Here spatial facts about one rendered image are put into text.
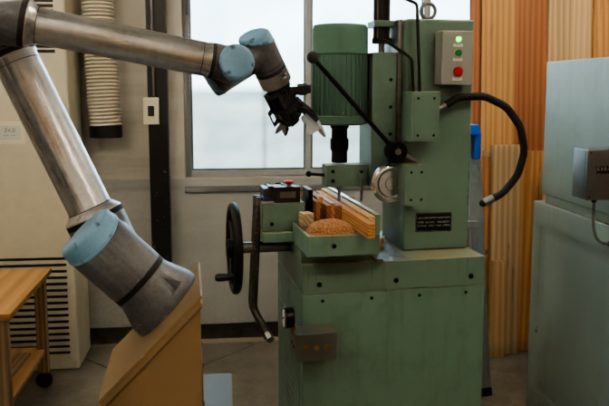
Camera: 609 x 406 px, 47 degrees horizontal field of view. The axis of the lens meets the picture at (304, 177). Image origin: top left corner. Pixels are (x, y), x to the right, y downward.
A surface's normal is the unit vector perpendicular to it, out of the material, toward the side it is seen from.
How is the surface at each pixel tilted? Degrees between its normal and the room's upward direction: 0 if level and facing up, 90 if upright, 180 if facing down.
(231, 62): 84
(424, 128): 90
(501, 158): 86
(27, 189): 90
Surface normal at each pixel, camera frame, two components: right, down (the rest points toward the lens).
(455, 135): 0.20, 0.12
